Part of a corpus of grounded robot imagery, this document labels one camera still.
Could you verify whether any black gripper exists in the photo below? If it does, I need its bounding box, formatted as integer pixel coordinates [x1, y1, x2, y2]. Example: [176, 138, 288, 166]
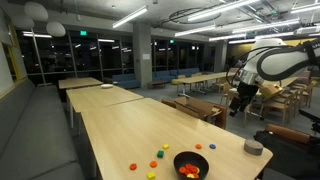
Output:
[229, 81, 260, 118]

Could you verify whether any black bowl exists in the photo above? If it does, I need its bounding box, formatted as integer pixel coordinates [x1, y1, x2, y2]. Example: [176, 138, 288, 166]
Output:
[173, 150, 210, 180]

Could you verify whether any white round pendant lamp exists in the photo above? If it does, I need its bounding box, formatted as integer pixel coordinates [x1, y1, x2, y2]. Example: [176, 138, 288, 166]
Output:
[23, 1, 49, 22]
[45, 21, 67, 38]
[12, 14, 35, 30]

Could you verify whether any grey fabric cylinder speaker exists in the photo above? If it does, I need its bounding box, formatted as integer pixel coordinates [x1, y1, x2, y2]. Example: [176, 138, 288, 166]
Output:
[243, 139, 264, 157]

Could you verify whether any light wooden chair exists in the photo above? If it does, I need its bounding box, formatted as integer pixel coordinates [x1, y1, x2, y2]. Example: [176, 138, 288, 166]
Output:
[263, 93, 293, 126]
[298, 81, 316, 108]

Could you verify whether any long wooden table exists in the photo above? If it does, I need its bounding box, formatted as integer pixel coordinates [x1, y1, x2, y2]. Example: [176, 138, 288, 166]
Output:
[173, 71, 236, 98]
[279, 76, 300, 89]

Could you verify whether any brown leather cushion roll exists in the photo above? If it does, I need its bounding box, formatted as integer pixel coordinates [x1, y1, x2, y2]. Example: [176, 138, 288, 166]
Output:
[264, 123, 312, 145]

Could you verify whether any blue sofa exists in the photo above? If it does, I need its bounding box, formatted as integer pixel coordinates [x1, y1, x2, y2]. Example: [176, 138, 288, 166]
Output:
[152, 69, 179, 83]
[111, 73, 142, 90]
[176, 67, 201, 78]

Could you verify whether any black tripod equipment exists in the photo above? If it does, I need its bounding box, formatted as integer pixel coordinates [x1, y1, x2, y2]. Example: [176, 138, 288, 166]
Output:
[298, 108, 320, 136]

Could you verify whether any low wooden bench table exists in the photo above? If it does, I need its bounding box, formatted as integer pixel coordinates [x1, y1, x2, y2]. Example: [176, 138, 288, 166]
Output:
[147, 79, 168, 90]

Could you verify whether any concrete column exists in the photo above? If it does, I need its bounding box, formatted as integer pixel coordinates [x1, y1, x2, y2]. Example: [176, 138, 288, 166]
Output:
[133, 22, 153, 89]

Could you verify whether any light wooden table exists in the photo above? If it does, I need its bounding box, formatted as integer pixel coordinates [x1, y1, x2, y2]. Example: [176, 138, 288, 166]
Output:
[65, 84, 145, 129]
[58, 77, 104, 103]

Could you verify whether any grey bench sofa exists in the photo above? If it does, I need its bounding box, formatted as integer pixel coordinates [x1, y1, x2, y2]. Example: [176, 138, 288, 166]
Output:
[0, 78, 86, 180]

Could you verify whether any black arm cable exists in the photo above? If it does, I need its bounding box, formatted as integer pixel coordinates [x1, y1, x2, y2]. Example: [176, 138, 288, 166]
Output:
[225, 44, 301, 88]

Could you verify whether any wrist camera on tan mount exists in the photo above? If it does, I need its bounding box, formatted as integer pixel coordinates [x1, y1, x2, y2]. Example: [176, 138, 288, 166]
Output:
[259, 83, 284, 100]

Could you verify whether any black ceiling ring fixture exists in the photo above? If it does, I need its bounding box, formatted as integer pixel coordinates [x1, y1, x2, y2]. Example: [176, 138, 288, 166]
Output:
[168, 7, 223, 25]

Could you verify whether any yellow window frame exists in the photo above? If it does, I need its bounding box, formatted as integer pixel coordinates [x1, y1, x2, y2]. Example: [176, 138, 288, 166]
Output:
[7, 24, 24, 83]

